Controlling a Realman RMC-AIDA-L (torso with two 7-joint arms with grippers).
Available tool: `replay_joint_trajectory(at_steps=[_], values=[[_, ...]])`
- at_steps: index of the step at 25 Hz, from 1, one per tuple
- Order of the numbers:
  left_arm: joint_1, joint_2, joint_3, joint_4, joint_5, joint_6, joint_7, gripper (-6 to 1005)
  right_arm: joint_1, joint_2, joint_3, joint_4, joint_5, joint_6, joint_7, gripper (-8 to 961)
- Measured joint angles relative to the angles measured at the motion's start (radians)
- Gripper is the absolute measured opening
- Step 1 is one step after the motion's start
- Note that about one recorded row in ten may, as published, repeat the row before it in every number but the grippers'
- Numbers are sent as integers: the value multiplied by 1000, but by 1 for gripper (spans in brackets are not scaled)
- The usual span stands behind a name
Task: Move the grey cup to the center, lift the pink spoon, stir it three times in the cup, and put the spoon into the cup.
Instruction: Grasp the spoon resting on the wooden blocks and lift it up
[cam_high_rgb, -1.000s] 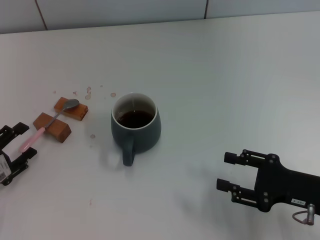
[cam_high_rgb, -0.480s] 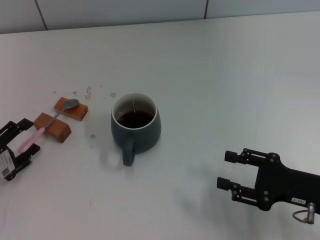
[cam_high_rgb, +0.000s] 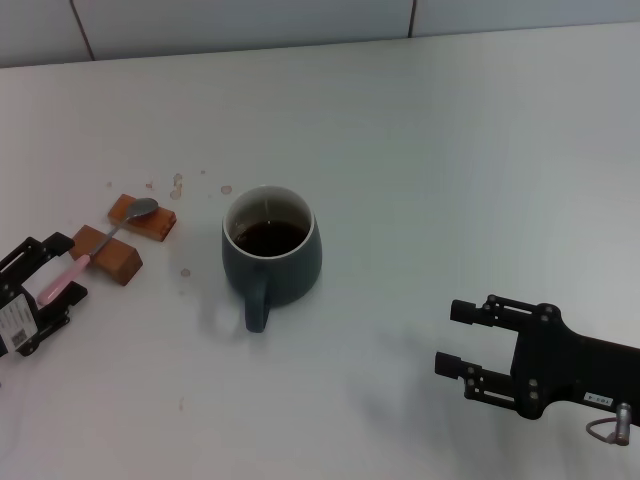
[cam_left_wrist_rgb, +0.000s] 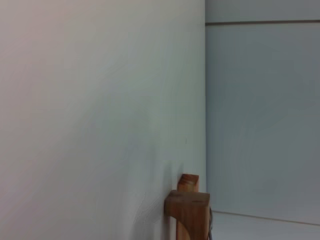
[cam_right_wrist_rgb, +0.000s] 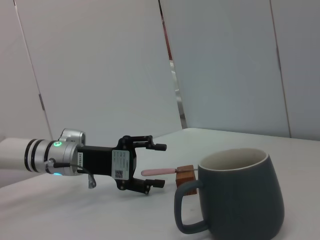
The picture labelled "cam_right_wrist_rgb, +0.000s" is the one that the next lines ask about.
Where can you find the dark grey ceramic mug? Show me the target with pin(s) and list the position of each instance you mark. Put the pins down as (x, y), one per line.
(240, 195)

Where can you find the dark brown wooden block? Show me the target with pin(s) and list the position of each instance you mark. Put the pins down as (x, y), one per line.
(185, 177)

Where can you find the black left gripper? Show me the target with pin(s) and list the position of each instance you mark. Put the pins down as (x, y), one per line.
(97, 160)

